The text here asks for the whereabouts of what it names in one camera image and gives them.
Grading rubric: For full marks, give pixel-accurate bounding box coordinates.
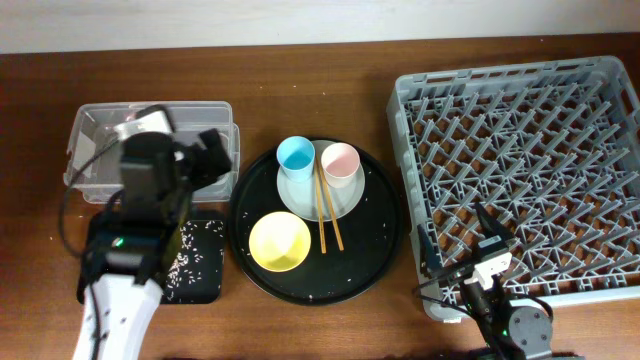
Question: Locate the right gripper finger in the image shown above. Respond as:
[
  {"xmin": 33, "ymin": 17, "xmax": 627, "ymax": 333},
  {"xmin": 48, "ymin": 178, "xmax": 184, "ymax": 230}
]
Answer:
[
  {"xmin": 417, "ymin": 225, "xmax": 442, "ymax": 275},
  {"xmin": 474, "ymin": 202, "xmax": 514, "ymax": 241}
]

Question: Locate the grey dishwasher rack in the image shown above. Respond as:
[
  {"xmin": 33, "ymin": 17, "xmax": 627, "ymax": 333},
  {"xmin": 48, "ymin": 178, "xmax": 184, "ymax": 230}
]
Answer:
[{"xmin": 387, "ymin": 56, "xmax": 639, "ymax": 322}]

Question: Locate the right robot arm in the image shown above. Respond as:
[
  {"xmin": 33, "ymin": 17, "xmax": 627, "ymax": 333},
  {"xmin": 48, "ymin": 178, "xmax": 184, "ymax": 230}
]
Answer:
[{"xmin": 413, "ymin": 203, "xmax": 553, "ymax": 359}]

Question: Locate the pink cup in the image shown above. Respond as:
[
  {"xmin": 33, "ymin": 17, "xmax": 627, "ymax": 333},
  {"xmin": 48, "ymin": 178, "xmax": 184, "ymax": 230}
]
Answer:
[{"xmin": 321, "ymin": 143, "xmax": 360, "ymax": 188}]

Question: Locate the left black cable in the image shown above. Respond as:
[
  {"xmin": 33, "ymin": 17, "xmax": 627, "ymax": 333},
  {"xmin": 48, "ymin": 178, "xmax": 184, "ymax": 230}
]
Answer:
[{"xmin": 58, "ymin": 139, "xmax": 124, "ymax": 259}]

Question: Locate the blue cup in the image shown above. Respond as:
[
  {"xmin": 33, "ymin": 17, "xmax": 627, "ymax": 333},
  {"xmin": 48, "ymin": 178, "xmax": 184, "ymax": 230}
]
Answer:
[{"xmin": 276, "ymin": 136, "xmax": 315, "ymax": 182}]

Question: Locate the round black tray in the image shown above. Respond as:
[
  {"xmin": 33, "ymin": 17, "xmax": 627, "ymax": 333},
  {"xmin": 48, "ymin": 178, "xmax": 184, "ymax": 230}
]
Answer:
[{"xmin": 227, "ymin": 149, "xmax": 404, "ymax": 306}]

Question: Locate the black rectangular tray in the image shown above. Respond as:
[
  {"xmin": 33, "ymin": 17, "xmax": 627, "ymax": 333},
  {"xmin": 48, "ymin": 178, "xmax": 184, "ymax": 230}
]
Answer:
[{"xmin": 76, "ymin": 209, "xmax": 227, "ymax": 306}]

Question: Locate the clear plastic bin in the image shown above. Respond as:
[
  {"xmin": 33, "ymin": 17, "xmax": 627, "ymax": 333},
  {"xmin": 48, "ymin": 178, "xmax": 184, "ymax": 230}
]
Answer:
[{"xmin": 63, "ymin": 101, "xmax": 240, "ymax": 204}]

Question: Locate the yellow bowl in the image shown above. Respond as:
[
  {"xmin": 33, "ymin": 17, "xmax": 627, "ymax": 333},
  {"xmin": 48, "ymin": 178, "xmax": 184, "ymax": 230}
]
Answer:
[{"xmin": 249, "ymin": 211, "xmax": 311, "ymax": 272}]

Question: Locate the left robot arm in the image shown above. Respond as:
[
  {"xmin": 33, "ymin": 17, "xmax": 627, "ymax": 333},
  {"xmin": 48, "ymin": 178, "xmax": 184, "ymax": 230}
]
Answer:
[{"xmin": 73, "ymin": 129, "xmax": 232, "ymax": 359}]

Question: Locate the wooden chopstick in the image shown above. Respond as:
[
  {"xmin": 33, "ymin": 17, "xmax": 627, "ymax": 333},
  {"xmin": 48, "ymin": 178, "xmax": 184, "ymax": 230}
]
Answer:
[
  {"xmin": 314, "ymin": 158, "xmax": 344, "ymax": 251},
  {"xmin": 313, "ymin": 165, "xmax": 327, "ymax": 255}
]

